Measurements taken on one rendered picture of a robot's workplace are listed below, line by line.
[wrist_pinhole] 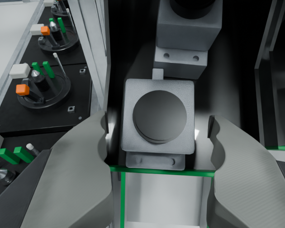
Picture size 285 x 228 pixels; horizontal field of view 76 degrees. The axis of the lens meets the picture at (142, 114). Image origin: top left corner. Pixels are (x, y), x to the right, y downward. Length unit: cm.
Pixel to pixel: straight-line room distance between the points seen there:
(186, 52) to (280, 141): 11
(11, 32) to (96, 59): 102
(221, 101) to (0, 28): 120
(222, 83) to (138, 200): 23
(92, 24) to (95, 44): 2
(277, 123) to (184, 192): 19
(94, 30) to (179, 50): 8
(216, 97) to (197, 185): 18
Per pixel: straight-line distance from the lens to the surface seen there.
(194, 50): 16
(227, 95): 19
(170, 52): 16
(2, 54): 106
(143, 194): 33
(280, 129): 22
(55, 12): 95
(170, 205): 34
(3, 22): 133
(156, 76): 16
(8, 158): 44
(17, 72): 67
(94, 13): 18
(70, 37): 75
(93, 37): 19
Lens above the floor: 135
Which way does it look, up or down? 53 degrees down
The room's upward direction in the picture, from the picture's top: 1 degrees counter-clockwise
